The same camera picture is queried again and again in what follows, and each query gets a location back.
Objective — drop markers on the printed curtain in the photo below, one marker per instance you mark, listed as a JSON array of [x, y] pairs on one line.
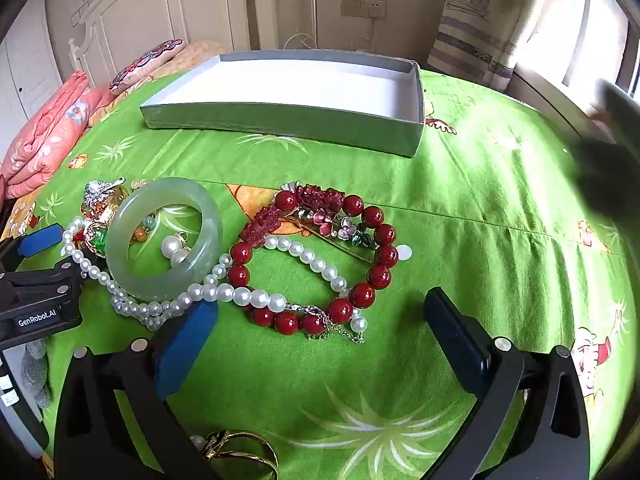
[[480, 20]]

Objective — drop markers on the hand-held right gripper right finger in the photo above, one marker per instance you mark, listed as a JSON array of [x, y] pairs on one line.
[[457, 337]]

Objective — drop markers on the pink floral quilt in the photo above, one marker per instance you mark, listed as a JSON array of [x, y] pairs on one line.
[[45, 135]]

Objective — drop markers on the pearl earrings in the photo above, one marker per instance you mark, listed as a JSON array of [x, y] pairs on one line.
[[172, 246]]

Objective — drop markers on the enamel flower brooch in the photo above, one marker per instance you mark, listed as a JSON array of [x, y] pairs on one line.
[[327, 220]]

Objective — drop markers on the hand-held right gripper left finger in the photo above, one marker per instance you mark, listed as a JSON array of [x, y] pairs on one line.
[[186, 347]]

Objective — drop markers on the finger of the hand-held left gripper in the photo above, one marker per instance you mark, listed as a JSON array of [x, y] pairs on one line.
[[50, 282], [39, 241]]

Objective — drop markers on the blurred grey object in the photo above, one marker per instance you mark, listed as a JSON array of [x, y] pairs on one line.
[[607, 160]]

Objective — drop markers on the cream wooden headboard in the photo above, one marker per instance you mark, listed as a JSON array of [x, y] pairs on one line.
[[165, 5]]

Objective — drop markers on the pale green jade bangle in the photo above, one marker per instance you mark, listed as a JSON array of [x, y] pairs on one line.
[[165, 285]]

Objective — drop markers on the green printed bedsheet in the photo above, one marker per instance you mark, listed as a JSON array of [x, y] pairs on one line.
[[500, 260]]

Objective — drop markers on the wall power socket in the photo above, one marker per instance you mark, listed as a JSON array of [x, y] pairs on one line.
[[375, 9]]

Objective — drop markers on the silver pearl bow brooch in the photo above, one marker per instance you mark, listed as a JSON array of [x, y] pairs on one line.
[[97, 190]]

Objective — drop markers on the embroidered pillow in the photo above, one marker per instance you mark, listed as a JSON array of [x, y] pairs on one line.
[[145, 62]]

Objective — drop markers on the yellow patterned pillow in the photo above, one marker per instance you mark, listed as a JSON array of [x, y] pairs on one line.
[[197, 52]]

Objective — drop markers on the window frame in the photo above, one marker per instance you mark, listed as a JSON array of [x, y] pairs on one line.
[[600, 35]]

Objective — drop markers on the white wardrobe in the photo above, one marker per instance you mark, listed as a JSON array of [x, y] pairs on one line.
[[25, 75]]

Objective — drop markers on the silver cardboard box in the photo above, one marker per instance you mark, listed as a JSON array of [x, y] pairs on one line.
[[300, 90]]

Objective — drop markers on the wall light switch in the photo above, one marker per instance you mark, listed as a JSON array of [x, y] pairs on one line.
[[351, 6]]

